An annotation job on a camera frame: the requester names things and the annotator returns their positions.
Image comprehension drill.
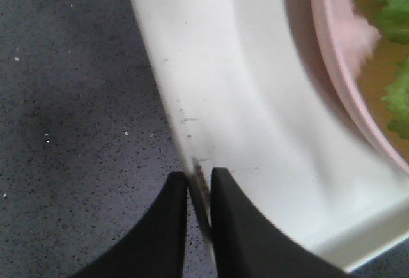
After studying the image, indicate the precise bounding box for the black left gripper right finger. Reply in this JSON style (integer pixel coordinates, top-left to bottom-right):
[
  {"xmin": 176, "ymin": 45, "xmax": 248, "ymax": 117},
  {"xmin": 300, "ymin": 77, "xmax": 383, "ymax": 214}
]
[{"xmin": 210, "ymin": 167, "xmax": 347, "ymax": 278}]

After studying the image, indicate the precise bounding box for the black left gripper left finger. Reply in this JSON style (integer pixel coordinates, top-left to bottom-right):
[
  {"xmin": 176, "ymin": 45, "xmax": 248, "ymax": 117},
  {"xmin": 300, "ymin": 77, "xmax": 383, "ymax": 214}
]
[{"xmin": 73, "ymin": 172, "xmax": 187, "ymax": 277}]

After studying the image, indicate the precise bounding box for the white bear serving tray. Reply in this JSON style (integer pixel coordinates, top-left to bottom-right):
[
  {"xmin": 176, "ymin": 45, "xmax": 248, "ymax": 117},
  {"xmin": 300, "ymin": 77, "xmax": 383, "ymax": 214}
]
[{"xmin": 131, "ymin": 0, "xmax": 408, "ymax": 272}]

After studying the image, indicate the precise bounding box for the pink round plate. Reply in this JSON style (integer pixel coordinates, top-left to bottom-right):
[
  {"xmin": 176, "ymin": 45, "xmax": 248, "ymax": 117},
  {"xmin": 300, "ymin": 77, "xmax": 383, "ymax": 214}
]
[{"xmin": 311, "ymin": 0, "xmax": 408, "ymax": 172}]

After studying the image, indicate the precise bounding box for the green lettuce leaf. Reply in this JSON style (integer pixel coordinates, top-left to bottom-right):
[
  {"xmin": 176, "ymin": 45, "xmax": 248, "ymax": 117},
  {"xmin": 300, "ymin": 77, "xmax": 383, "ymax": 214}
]
[{"xmin": 374, "ymin": 0, "xmax": 408, "ymax": 139}]

